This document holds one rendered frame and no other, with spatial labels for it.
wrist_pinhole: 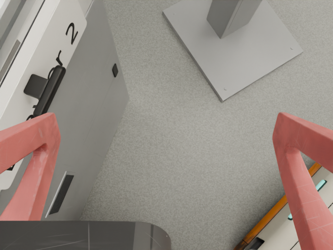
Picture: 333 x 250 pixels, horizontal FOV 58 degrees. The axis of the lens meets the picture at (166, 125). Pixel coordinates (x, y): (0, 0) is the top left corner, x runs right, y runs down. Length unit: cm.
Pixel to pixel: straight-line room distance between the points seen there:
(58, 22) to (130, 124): 91
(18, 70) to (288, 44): 128
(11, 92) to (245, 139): 110
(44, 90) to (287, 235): 91
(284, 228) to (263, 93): 60
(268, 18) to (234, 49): 23
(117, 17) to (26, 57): 111
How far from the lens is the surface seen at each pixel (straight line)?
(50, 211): 82
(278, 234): 112
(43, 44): 43
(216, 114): 135
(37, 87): 42
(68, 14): 47
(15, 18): 40
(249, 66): 142
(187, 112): 133
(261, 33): 150
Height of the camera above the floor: 128
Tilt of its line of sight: 79 degrees down
